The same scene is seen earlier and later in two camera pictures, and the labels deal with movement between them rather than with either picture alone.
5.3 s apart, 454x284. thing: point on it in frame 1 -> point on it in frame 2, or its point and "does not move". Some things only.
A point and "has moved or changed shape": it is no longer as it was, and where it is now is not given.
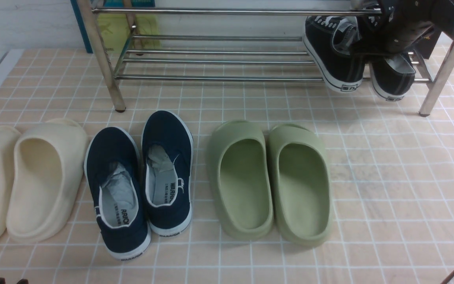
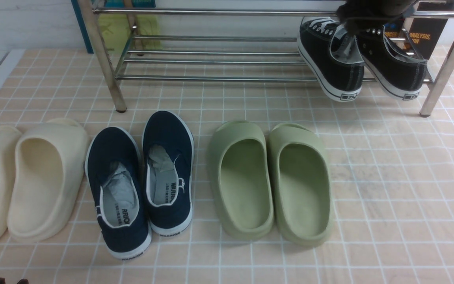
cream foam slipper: [48, 158] does not move
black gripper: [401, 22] -> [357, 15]
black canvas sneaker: [335, 43] has moved or changed shape
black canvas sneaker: [392, 76] has moved or changed shape
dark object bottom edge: [2, 281] does not move
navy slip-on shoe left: [114, 180] does not move
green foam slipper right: [301, 184] does not move
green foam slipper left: [238, 163] does not move
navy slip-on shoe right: [167, 143] does not move
